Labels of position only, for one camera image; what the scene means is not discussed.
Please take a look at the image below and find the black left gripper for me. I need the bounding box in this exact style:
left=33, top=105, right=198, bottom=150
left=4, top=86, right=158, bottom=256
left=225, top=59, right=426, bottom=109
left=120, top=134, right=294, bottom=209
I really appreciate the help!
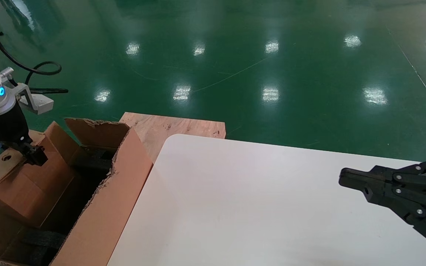
left=0, top=107, right=48, bottom=166

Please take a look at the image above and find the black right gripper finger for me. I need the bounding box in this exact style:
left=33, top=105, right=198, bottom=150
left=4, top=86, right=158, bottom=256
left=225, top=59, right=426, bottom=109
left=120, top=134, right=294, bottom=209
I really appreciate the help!
left=339, top=155, right=426, bottom=190
left=361, top=183, right=426, bottom=255

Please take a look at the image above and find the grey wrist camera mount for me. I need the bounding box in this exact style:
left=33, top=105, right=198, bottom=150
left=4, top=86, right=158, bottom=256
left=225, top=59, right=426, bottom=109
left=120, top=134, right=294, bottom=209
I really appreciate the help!
left=0, top=66, right=54, bottom=115

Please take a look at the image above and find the large torn cardboard box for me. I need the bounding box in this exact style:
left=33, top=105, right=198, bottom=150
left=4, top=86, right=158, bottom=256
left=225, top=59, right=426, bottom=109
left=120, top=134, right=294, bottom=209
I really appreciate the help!
left=0, top=118, right=153, bottom=266

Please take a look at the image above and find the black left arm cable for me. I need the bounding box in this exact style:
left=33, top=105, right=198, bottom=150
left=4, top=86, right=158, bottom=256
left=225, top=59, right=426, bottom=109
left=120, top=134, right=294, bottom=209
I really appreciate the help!
left=0, top=0, right=69, bottom=95

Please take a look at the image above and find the small cardboard box with hole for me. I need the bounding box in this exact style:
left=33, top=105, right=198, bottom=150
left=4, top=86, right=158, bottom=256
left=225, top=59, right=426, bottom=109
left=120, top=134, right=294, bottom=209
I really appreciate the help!
left=0, top=147, right=76, bottom=228

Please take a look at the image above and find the wooden plywood board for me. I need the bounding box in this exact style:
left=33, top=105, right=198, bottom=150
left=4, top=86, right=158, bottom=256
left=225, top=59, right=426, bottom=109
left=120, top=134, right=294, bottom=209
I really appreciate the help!
left=119, top=112, right=226, bottom=163

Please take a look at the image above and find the black foam block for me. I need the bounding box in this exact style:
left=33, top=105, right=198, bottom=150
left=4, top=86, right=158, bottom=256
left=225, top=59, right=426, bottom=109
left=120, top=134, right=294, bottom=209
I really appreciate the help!
left=21, top=229, right=66, bottom=266
left=75, top=146, right=115, bottom=171

